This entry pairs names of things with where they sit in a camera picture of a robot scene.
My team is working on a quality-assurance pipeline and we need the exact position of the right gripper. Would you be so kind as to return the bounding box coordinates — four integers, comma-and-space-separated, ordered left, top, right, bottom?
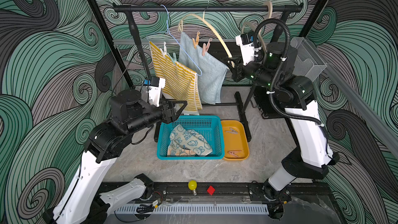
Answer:
225, 55, 281, 94

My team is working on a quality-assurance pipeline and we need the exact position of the light blue towel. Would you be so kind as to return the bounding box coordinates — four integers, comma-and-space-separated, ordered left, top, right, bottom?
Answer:
178, 32, 228, 104

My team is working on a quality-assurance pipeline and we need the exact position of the bunny pattern towel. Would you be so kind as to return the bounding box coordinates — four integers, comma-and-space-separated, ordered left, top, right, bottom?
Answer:
167, 124, 213, 157

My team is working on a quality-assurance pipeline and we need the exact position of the cream plastic hanger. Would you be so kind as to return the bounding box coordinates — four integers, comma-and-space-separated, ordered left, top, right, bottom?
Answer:
178, 0, 232, 57

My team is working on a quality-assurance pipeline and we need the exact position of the pink wooden hanger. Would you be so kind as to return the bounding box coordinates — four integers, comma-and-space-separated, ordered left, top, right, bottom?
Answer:
240, 0, 273, 51

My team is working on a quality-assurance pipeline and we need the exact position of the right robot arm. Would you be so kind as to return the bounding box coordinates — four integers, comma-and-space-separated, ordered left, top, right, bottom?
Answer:
221, 18, 340, 200

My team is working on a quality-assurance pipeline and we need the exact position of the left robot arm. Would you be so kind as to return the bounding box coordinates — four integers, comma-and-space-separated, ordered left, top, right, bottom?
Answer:
43, 89, 187, 224

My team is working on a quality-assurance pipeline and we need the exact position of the yellow striped towel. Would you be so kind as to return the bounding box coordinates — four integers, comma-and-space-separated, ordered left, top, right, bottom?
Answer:
149, 42, 202, 115

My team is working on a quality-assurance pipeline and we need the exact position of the teal perforated plastic basket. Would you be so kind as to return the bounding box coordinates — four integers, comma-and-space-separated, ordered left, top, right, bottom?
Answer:
157, 116, 224, 160

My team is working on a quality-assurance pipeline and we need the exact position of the orange clothespin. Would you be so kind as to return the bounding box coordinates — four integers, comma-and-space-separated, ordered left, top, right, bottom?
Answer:
192, 31, 200, 49

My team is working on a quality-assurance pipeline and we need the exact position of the black case on floor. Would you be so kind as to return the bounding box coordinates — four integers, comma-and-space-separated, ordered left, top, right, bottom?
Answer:
254, 86, 284, 119

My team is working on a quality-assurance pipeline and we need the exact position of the green clothespin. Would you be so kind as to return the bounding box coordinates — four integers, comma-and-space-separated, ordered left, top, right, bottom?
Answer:
172, 53, 177, 63

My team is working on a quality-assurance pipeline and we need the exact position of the yellow plastic tray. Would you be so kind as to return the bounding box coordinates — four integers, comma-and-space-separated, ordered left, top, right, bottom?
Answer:
221, 120, 250, 161

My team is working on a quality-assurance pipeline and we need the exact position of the black clothes rack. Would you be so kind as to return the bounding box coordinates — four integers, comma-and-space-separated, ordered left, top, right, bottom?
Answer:
113, 3, 304, 142

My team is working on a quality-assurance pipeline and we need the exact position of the yellow light bulb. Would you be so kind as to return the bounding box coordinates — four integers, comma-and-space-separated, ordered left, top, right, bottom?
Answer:
188, 180, 198, 196

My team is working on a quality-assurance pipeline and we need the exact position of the red diamond marker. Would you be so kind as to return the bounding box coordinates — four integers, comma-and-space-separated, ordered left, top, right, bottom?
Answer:
207, 186, 216, 196

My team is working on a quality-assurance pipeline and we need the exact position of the black wall shelf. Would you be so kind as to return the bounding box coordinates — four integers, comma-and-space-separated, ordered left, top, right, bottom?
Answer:
208, 41, 241, 59

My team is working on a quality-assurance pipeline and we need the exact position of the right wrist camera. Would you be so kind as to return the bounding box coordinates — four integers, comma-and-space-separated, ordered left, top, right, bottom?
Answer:
235, 31, 262, 66

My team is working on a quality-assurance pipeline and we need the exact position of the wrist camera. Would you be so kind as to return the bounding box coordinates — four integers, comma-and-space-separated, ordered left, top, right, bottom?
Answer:
142, 76, 166, 107
235, 31, 262, 66

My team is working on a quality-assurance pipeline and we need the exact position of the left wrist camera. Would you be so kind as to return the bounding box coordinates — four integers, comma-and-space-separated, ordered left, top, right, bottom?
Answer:
142, 76, 166, 107

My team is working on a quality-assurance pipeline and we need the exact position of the blue wire hanger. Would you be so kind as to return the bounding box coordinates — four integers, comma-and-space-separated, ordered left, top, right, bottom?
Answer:
160, 4, 203, 77

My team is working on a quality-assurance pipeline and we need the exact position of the clear acrylic wall box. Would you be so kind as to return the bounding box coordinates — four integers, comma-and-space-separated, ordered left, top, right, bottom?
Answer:
291, 37, 327, 82

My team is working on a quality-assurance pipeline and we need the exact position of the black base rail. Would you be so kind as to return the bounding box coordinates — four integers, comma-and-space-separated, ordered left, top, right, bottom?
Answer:
138, 181, 331, 203

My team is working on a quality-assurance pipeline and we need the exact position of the white slotted cable duct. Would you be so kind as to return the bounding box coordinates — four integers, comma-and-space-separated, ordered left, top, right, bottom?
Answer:
114, 203, 270, 216

